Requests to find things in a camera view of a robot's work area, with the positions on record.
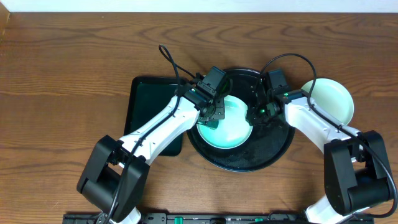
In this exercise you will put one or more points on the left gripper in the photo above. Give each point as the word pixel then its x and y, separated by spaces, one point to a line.
pixel 214 112

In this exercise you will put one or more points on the green scrub sponge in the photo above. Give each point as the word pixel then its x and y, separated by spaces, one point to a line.
pixel 213 124

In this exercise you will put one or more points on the round black tray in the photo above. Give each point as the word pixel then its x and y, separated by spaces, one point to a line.
pixel 265 144

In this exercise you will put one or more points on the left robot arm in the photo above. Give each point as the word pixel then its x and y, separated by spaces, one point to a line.
pixel 116 172

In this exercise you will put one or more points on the mint green plate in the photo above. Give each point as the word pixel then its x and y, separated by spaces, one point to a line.
pixel 233 130
pixel 333 100

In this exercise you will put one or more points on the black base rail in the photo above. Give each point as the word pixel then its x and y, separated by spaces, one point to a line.
pixel 163 218

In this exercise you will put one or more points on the black rectangular tray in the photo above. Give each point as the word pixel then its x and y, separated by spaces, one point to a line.
pixel 148 97

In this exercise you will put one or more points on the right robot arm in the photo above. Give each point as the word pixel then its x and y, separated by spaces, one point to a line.
pixel 357 175

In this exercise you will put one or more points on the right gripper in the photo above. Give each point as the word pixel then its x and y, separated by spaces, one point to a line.
pixel 252 118

